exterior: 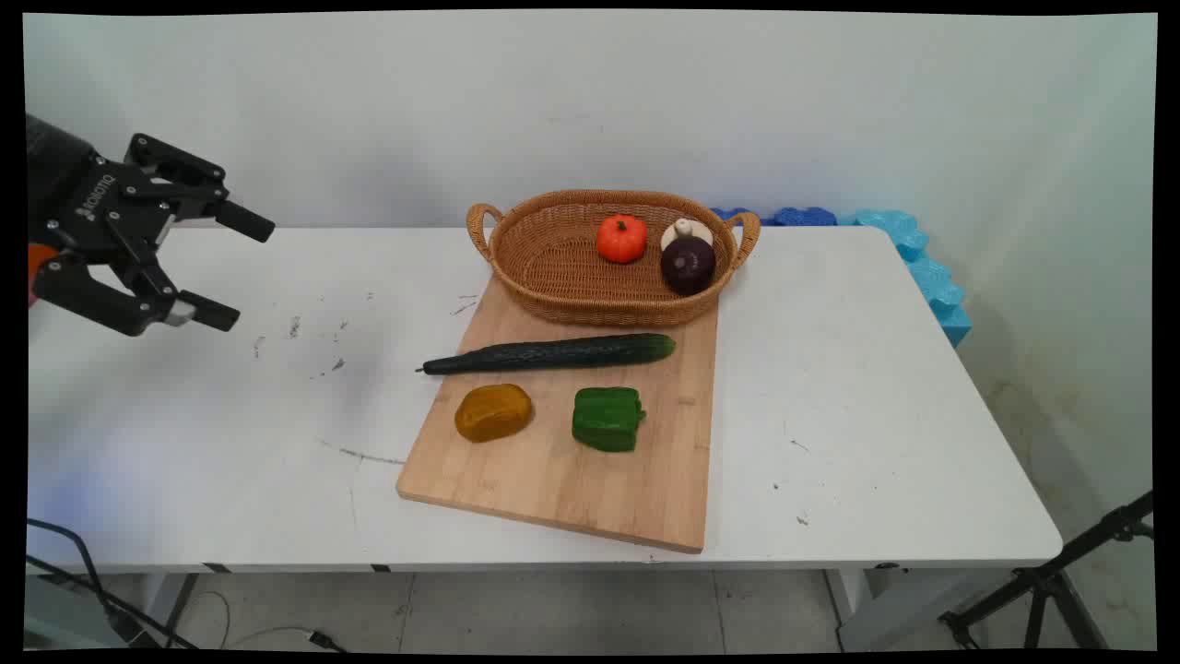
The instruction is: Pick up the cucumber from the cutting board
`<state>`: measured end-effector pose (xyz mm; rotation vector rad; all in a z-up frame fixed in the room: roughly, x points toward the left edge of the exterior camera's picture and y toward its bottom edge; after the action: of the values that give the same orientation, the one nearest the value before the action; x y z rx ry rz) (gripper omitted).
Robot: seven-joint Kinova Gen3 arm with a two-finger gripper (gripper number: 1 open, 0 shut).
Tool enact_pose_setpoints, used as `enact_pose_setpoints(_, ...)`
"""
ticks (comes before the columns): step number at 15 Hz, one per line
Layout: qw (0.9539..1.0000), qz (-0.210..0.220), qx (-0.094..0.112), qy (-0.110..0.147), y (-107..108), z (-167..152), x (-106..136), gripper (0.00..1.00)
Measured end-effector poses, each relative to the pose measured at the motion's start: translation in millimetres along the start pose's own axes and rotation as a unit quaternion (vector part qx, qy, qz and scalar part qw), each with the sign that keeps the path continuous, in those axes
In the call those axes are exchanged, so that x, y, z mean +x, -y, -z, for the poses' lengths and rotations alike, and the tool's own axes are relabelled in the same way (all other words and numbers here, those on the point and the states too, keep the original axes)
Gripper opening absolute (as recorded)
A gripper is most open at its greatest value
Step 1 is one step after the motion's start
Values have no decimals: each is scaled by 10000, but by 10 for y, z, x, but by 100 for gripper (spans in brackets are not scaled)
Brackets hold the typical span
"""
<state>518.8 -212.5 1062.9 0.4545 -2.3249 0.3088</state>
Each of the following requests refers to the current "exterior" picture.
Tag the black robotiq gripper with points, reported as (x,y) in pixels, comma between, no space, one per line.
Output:
(88,198)

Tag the long dark green cucumber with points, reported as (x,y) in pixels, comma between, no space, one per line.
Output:
(553,353)

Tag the orange box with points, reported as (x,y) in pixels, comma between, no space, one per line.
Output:
(39,263)

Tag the white table leg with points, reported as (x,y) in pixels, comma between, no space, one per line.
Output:
(166,599)
(885,609)

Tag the yellow-brown potato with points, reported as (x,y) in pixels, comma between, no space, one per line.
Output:
(493,413)

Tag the small orange pumpkin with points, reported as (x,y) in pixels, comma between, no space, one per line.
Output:
(621,240)

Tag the wooden cutting board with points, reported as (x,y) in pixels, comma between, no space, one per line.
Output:
(572,470)

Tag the green bell pepper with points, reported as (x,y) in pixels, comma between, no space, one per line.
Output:
(606,420)

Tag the white mushroom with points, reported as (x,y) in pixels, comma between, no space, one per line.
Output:
(682,229)

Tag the dark purple round eggplant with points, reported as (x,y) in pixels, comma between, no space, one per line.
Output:
(688,267)

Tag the light blue foam mat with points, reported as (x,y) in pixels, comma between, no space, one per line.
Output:
(931,277)

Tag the black tripod stand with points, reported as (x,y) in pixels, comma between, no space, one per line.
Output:
(1042,583)

